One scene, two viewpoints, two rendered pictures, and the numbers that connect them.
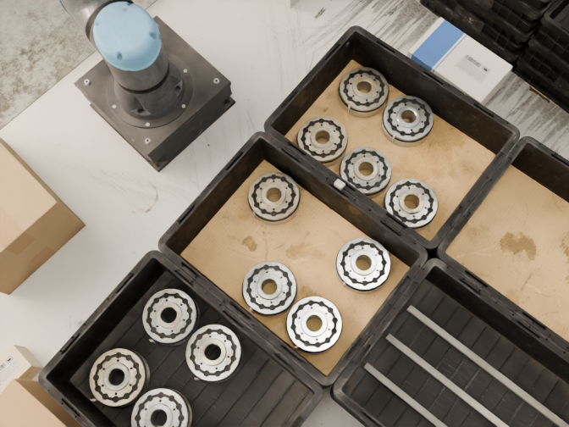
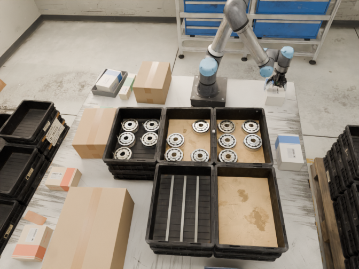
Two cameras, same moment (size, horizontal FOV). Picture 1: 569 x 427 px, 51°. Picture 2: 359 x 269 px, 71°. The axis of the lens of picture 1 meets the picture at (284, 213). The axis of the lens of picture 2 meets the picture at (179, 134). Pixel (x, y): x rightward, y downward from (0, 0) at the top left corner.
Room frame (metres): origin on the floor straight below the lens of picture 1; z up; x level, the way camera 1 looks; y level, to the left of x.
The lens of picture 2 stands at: (-0.28, -0.67, 2.05)
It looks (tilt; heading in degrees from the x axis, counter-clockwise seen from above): 53 degrees down; 53
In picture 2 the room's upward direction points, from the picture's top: 6 degrees counter-clockwise
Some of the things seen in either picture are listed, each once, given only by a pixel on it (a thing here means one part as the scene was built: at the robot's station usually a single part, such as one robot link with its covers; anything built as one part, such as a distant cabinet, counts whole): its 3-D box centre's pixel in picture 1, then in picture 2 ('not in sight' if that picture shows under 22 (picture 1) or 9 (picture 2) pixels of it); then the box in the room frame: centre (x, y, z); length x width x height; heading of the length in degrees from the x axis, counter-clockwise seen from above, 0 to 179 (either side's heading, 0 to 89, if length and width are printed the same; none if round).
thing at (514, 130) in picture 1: (389, 132); (240, 134); (0.48, -0.22, 0.92); 0.40 x 0.30 x 0.02; 44
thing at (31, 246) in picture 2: not in sight; (33, 243); (-0.68, 0.15, 0.74); 0.16 x 0.12 x 0.07; 44
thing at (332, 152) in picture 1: (322, 138); (226, 126); (0.51, -0.10, 0.86); 0.10 x 0.10 x 0.01
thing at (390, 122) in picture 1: (408, 118); (252, 141); (0.53, -0.28, 0.86); 0.10 x 0.10 x 0.01
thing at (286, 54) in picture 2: not in sight; (285, 56); (1.05, -0.08, 1.06); 0.09 x 0.08 x 0.11; 120
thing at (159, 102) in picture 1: (145, 77); (207, 84); (0.71, 0.26, 0.85); 0.15 x 0.15 x 0.10
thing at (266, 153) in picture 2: (386, 143); (239, 140); (0.48, -0.22, 0.87); 0.40 x 0.30 x 0.11; 44
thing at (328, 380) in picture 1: (291, 251); (187, 134); (0.27, 0.00, 0.92); 0.40 x 0.30 x 0.02; 44
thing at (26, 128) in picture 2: not in sight; (40, 134); (-0.38, 1.24, 0.37); 0.40 x 0.30 x 0.45; 38
